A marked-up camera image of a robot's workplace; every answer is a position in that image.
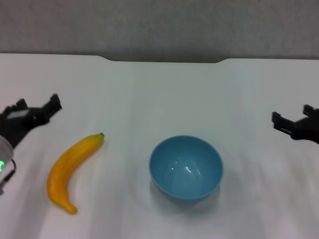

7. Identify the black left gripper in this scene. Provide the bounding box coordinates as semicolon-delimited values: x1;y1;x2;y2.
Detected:
0;93;63;149

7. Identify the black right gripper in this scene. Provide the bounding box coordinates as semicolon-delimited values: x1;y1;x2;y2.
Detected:
271;104;319;145

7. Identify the yellow banana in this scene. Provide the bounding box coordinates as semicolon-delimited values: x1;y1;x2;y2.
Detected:
46;133;105;214

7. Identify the blue plastic bowl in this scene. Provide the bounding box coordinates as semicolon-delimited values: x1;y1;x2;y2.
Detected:
149;135;224;202

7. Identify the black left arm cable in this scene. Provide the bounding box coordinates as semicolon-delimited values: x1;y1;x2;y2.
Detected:
1;160;17;185

